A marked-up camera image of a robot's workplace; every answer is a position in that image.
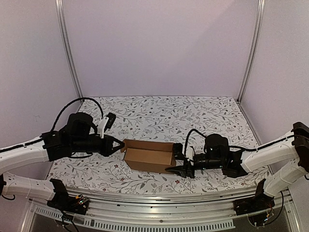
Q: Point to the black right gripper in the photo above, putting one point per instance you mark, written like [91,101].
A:
[189,167]

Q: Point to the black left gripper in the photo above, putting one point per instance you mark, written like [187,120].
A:
[107,150]

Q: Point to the brown cardboard paper box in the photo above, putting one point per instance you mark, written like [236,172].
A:
[148,156]

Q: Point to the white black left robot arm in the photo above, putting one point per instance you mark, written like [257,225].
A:
[46,148]

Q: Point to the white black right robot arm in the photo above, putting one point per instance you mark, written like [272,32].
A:
[236,161]

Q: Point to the floral patterned table mat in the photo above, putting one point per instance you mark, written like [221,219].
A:
[162,119]

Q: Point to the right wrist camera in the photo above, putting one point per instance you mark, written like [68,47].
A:
[181,153]

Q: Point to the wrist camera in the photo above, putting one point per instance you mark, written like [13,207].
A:
[105,124]
[181,153]

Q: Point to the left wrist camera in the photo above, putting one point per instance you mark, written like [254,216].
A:
[105,124]

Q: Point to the aluminium front rail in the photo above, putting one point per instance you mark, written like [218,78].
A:
[201,212]

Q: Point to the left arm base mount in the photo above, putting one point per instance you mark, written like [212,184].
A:
[64,202]

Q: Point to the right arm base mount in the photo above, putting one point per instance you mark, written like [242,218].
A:
[262,199]

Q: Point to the left aluminium frame post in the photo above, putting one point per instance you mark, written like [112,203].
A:
[66,44]

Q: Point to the aluminium frame post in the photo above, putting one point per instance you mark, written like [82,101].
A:
[66,44]
[253,49]

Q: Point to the right aluminium frame post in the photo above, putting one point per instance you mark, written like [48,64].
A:
[253,49]

